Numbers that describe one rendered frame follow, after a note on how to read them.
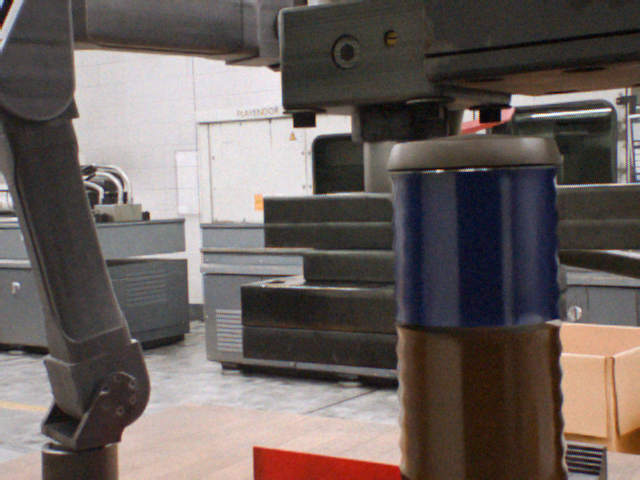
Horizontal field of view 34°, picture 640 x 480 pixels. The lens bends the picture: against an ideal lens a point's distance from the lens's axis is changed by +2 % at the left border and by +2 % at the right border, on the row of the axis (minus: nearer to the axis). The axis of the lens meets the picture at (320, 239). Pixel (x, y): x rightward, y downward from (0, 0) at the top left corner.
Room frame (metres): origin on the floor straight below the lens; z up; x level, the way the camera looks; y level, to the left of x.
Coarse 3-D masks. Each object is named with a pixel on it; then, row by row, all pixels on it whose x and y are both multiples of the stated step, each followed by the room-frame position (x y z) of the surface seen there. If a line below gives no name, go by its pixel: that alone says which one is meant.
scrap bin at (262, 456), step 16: (256, 448) 0.90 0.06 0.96; (272, 448) 0.89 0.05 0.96; (256, 464) 0.90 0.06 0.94; (272, 464) 0.89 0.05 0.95; (288, 464) 0.88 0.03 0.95; (304, 464) 0.87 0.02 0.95; (320, 464) 0.86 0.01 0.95; (336, 464) 0.85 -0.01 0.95; (352, 464) 0.84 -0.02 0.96; (368, 464) 0.84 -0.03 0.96; (384, 464) 0.83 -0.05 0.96
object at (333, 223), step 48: (384, 144) 0.51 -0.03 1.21; (384, 192) 0.51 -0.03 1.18; (576, 192) 0.44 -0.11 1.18; (624, 192) 0.43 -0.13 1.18; (288, 240) 0.52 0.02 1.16; (336, 240) 0.50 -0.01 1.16; (384, 240) 0.49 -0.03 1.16; (576, 240) 0.44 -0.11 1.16; (624, 240) 0.43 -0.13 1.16; (240, 288) 0.49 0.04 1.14; (288, 288) 0.48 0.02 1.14; (336, 288) 0.46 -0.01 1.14; (384, 288) 0.45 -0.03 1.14; (288, 336) 0.48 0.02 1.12; (336, 336) 0.46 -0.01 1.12; (384, 336) 0.45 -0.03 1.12
